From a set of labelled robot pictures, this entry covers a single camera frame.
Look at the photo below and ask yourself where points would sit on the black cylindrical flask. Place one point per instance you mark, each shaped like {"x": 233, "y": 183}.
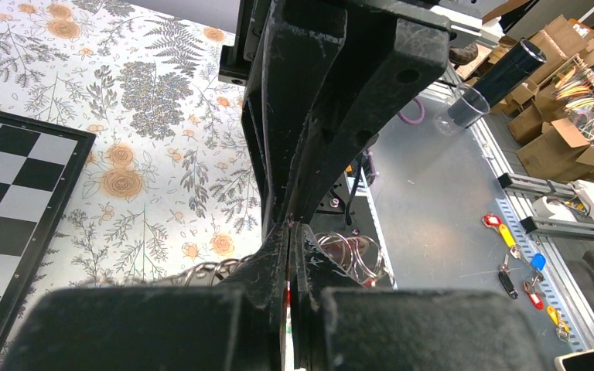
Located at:
{"x": 521, "y": 61}

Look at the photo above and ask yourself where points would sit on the spare yellow key tag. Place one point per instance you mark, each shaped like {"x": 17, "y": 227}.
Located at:
{"x": 506, "y": 235}

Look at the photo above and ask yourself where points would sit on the cardboard box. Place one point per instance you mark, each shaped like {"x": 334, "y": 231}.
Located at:
{"x": 560, "y": 153}

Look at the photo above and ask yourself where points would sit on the floral patterned mat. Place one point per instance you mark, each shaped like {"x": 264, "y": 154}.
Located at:
{"x": 168, "y": 181}

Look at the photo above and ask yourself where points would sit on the clear plastic cup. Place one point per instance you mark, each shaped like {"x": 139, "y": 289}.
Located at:
{"x": 461, "y": 109}

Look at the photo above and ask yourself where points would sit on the spare red key tag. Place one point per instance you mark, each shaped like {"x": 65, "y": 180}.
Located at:
{"x": 491, "y": 221}

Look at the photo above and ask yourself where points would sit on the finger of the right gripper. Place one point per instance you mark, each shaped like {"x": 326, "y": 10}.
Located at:
{"x": 393, "y": 50}
{"x": 299, "y": 43}

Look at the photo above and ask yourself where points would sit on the black white checkerboard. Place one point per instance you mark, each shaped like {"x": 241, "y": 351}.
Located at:
{"x": 40, "y": 164}

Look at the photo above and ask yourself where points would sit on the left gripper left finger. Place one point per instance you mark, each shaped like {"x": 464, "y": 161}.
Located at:
{"x": 237, "y": 324}

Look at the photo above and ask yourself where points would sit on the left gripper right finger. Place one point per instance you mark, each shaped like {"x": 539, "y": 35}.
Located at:
{"x": 337, "y": 324}

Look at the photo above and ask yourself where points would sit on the smartphone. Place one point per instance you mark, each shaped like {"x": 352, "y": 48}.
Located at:
{"x": 576, "y": 361}

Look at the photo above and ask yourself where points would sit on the spare blue key tag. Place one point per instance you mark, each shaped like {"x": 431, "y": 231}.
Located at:
{"x": 538, "y": 261}

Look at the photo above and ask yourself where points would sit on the spare black key tag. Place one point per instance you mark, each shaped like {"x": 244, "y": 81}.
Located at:
{"x": 507, "y": 284}

